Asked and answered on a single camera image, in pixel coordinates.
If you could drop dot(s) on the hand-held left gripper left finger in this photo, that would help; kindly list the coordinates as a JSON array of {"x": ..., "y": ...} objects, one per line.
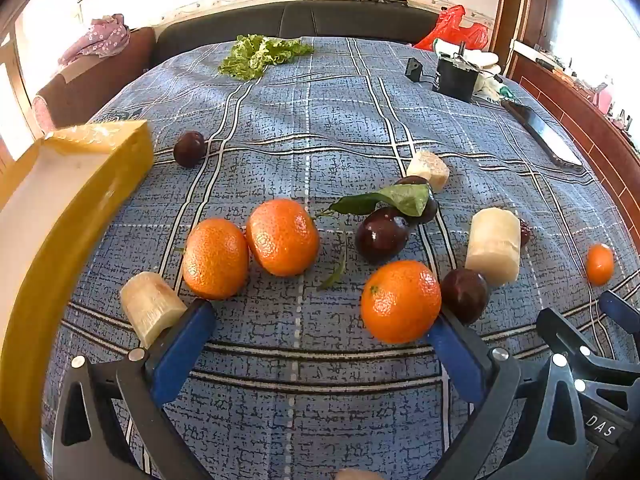
[{"x": 182, "y": 355}]

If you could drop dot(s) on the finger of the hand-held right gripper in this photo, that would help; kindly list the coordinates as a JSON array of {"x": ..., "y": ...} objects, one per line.
[
  {"x": 620, "y": 307},
  {"x": 555, "y": 327}
]

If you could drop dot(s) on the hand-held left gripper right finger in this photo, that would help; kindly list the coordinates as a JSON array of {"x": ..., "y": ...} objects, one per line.
[{"x": 457, "y": 360}]

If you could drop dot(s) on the small orange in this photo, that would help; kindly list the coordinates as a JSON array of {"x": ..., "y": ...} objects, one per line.
[{"x": 599, "y": 263}]

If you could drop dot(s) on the long peeled sugarcane piece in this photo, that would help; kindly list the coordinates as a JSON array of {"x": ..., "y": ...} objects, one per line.
[{"x": 150, "y": 307}]

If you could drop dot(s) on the dark purple plum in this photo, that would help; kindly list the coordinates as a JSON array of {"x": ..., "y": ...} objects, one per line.
[
  {"x": 381, "y": 234},
  {"x": 429, "y": 212},
  {"x": 189, "y": 148},
  {"x": 465, "y": 295}
]

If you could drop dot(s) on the large orange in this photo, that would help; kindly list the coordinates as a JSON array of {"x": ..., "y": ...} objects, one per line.
[
  {"x": 215, "y": 258},
  {"x": 400, "y": 301},
  {"x": 282, "y": 236}
]

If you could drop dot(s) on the thick peeled sugarcane piece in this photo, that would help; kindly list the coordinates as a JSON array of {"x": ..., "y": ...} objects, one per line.
[{"x": 492, "y": 246}]

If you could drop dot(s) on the yellow cardboard box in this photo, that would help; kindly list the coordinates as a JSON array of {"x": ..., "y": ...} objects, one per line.
[{"x": 75, "y": 200}]

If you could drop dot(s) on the small dark red plum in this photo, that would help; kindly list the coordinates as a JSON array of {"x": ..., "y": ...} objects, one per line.
[{"x": 525, "y": 232}]

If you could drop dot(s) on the thin green leaf with stem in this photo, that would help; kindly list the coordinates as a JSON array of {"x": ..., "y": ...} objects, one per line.
[{"x": 337, "y": 272}]

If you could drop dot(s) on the beige rounded thing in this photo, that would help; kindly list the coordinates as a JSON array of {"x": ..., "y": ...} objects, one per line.
[{"x": 357, "y": 475}]

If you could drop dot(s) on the broad green leaf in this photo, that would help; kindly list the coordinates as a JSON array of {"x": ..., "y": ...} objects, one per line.
[{"x": 400, "y": 197}]

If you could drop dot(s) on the short peeled sugarcane piece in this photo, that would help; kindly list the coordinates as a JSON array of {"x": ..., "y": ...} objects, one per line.
[{"x": 428, "y": 167}]

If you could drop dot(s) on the wooden cabinet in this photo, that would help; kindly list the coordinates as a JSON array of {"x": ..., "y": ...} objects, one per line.
[{"x": 575, "y": 105}]

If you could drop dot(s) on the pink container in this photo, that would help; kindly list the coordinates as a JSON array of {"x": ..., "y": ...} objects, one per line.
[{"x": 603, "y": 95}]

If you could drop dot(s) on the blue plaid blanket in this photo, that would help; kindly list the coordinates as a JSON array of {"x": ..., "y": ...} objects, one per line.
[{"x": 320, "y": 125}]

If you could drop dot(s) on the black box device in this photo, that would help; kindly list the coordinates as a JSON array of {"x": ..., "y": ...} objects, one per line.
[{"x": 455, "y": 77}]

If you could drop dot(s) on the crumpled white plastic bags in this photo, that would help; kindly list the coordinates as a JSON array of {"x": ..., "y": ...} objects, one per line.
[{"x": 490, "y": 62}]

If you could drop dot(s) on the brown upholstered chair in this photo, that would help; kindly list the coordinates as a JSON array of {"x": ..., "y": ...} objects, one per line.
[{"x": 90, "y": 90}]

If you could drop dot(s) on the green lettuce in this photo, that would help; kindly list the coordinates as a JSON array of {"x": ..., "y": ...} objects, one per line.
[{"x": 262, "y": 55}]

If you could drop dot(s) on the red plastic bag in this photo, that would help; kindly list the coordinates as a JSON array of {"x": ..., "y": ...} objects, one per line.
[{"x": 455, "y": 30}]

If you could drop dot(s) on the pink floral cloth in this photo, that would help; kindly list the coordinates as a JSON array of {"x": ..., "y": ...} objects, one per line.
[{"x": 97, "y": 40}]

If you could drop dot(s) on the black padded headboard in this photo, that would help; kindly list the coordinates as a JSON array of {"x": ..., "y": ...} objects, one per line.
[{"x": 300, "y": 22}]

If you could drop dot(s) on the window with wooden frame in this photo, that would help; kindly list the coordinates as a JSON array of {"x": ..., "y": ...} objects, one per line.
[{"x": 7, "y": 125}]

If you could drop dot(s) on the small black bracket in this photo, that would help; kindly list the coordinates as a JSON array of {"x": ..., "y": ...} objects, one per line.
[{"x": 414, "y": 68}]

